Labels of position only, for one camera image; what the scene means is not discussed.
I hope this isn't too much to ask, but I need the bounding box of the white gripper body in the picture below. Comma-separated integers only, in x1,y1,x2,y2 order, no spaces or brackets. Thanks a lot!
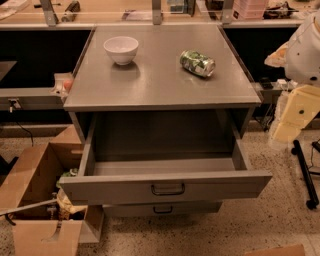
269,85,320,144

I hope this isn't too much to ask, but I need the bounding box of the grey top drawer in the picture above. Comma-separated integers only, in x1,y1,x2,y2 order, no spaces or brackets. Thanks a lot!
61,110,272,205

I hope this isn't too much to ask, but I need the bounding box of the grey drawer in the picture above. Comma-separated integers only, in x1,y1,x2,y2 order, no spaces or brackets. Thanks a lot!
103,201,222,217
61,110,272,205

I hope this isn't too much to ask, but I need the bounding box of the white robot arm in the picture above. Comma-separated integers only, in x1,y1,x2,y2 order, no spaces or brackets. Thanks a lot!
264,10,320,143

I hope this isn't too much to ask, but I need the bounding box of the grey metal drawer cabinet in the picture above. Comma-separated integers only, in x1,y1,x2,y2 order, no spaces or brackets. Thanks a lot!
64,23,261,139

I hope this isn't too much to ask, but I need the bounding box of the grey bottom drawer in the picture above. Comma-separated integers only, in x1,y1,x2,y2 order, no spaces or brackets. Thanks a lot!
103,201,222,217

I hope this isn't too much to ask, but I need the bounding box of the black stand leg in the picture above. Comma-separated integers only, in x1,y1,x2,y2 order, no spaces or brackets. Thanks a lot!
291,140,319,210

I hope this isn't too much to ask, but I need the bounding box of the pink plastic box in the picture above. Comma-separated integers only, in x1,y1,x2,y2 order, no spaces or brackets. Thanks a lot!
233,0,269,20

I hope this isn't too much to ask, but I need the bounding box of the green soda can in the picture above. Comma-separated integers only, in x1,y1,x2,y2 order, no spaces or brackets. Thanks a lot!
180,50,216,78

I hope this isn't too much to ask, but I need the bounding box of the white ceramic bowl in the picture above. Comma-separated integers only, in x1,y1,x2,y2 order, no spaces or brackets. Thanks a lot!
103,36,139,65

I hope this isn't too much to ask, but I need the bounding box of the small tray with orange ball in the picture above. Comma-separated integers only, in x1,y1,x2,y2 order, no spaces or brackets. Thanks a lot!
50,72,74,97

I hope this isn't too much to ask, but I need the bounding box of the black tool on shelf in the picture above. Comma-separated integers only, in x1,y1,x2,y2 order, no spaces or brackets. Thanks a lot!
62,0,81,22

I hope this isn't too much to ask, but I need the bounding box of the grey metal rod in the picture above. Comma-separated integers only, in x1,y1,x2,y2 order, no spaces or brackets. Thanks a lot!
0,199,57,216

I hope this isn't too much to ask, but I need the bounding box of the open cardboard box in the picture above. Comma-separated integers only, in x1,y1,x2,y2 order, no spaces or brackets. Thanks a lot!
0,126,104,256

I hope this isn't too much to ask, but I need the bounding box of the black wall cable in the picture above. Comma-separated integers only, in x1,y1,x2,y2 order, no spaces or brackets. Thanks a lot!
9,99,35,147

